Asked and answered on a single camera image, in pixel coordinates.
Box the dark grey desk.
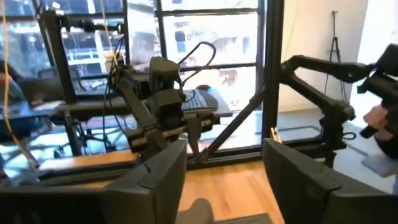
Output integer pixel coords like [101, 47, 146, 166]
[18, 90, 234, 121]

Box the person's hand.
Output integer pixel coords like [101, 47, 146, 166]
[363, 104, 393, 141]

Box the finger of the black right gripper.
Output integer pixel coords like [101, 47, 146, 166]
[185, 113, 205, 158]
[141, 126, 170, 161]

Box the dark grey woven placemat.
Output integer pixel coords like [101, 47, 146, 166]
[214, 212, 274, 224]

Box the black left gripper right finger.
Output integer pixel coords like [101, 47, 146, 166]
[262, 138, 398, 224]

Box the black aluminium table frame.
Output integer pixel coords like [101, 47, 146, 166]
[37, 0, 348, 187]

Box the black equipment stand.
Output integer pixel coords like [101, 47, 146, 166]
[40, 11, 128, 156]

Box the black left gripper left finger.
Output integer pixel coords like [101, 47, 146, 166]
[105, 139, 188, 224]

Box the black keyboard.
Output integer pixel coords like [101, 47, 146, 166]
[182, 88, 218, 112]

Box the yellow extension cable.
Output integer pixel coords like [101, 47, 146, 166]
[0, 0, 35, 170]

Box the black tripod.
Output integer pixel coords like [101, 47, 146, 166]
[323, 10, 348, 102]

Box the person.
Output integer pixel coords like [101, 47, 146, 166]
[373, 104, 398, 160]

